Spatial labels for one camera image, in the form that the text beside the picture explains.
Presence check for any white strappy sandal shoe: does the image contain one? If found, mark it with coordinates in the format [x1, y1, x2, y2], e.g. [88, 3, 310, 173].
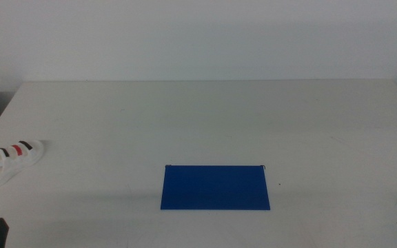
[0, 139, 45, 190]

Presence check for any blue rectangular mat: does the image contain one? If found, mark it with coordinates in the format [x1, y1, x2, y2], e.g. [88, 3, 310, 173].
[160, 165, 272, 211]

